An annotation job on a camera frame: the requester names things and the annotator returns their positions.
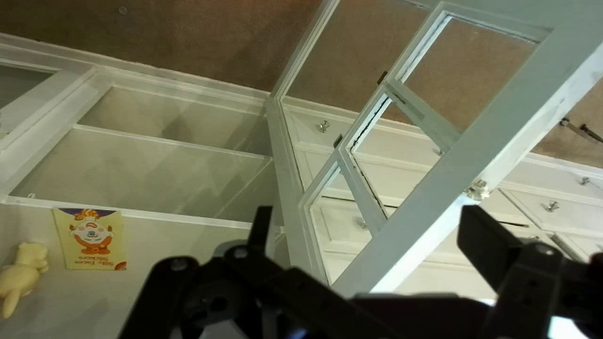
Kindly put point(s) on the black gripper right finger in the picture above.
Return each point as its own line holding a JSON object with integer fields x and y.
{"x": 533, "y": 288}

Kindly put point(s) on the white door knob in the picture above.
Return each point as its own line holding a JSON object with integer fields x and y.
{"x": 479, "y": 190}

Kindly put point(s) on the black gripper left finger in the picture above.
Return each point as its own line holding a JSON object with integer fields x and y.
{"x": 207, "y": 302}

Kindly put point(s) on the silver drawer knob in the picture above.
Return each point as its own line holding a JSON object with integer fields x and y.
{"x": 322, "y": 125}
{"x": 550, "y": 206}
{"x": 584, "y": 181}

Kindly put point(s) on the clown picture card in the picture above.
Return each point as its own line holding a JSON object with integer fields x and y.
{"x": 91, "y": 241}

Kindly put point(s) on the white wooden cabinet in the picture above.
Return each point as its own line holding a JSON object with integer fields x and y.
{"x": 157, "y": 170}

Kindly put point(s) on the wooden giraffe figure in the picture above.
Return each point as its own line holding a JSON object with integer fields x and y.
{"x": 21, "y": 270}

